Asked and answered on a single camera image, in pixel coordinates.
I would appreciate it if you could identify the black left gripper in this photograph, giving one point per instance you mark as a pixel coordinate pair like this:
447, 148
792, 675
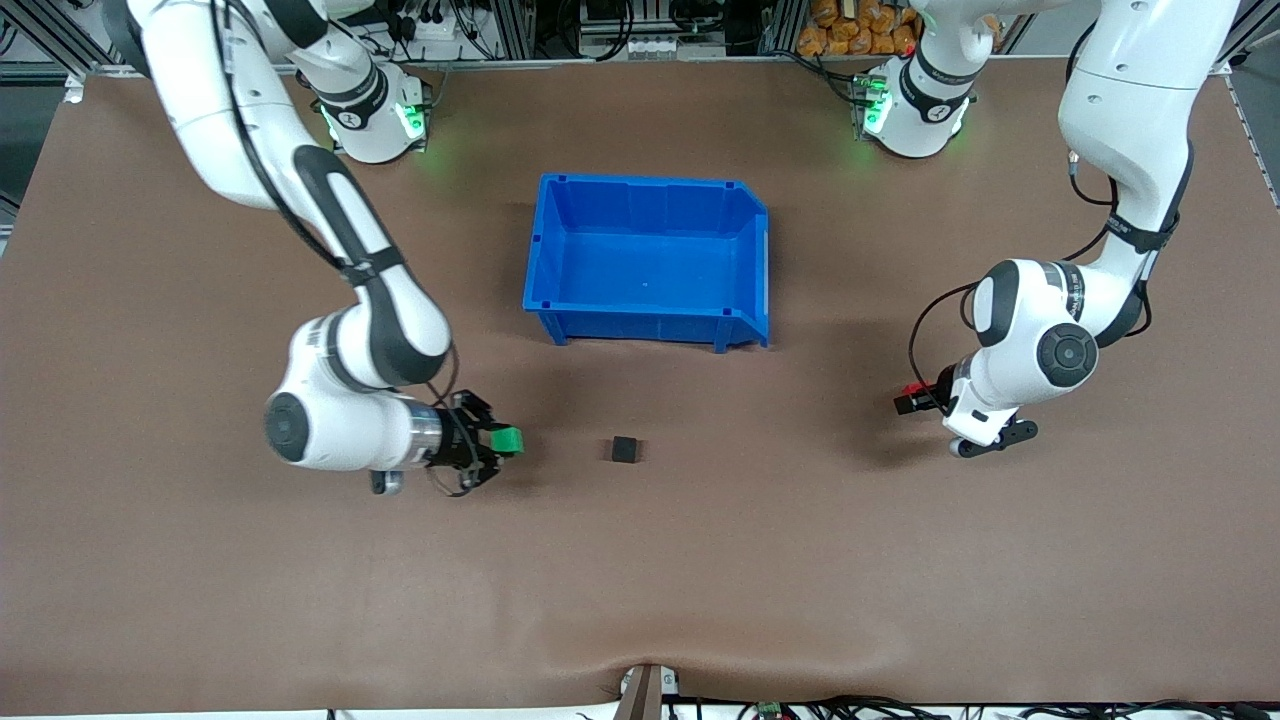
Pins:
941, 389

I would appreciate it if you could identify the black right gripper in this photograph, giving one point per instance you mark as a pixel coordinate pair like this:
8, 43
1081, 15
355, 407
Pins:
461, 436

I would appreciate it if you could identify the green cube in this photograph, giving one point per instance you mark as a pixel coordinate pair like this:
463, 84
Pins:
508, 440

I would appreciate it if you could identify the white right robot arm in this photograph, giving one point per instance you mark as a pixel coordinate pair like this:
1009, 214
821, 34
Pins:
250, 110

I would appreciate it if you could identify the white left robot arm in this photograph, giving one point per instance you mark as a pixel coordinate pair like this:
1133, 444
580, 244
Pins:
1130, 90

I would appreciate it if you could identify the black cube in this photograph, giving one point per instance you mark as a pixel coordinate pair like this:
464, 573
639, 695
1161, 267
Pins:
626, 450

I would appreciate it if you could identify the brown table cover sheet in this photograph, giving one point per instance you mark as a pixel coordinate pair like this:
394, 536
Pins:
640, 560

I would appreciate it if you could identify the blue plastic storage bin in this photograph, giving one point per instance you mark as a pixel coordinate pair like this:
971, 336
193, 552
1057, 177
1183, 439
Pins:
645, 260

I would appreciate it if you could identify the brown wooden piece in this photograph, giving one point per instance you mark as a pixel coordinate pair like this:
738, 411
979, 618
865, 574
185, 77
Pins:
640, 700

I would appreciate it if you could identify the bag of orange items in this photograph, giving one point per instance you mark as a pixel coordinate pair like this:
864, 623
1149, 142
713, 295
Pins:
840, 30

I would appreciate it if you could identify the white power strip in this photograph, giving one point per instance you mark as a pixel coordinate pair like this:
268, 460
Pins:
432, 25

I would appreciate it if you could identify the slanted aluminium profile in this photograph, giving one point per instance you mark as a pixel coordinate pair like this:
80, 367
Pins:
1250, 40
60, 40

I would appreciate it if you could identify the long aluminium frame rail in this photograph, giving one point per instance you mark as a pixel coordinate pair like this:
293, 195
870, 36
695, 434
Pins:
600, 63

